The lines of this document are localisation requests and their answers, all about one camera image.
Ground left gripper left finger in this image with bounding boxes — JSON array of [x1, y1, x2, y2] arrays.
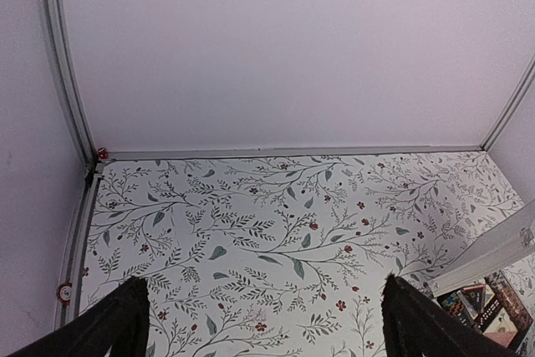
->
[[10, 277, 150, 357]]

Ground right aluminium frame post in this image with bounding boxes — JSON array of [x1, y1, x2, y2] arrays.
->
[[480, 56, 535, 152]]

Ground blue card deck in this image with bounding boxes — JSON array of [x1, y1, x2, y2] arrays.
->
[[457, 283, 486, 320]]

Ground orange black chip roll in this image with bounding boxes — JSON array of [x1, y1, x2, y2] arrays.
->
[[485, 271, 533, 331]]

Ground red dice row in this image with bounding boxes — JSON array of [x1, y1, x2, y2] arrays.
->
[[475, 298, 502, 332]]

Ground red card deck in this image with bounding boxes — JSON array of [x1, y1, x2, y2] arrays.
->
[[484, 330, 518, 350]]

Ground left aluminium frame post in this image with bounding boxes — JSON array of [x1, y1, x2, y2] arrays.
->
[[42, 0, 98, 167]]

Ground small red die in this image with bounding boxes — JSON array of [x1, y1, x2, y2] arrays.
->
[[98, 148, 108, 160]]

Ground aluminium poker case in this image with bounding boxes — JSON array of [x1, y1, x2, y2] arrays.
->
[[426, 201, 534, 356]]

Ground aluminium frame post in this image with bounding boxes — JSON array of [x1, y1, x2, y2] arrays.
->
[[42, 0, 98, 167], [480, 56, 535, 152]]

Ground chip row in case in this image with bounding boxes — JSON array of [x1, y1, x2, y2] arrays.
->
[[437, 291, 473, 327]]

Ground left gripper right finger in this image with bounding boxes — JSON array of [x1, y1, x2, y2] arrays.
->
[[381, 274, 515, 357]]

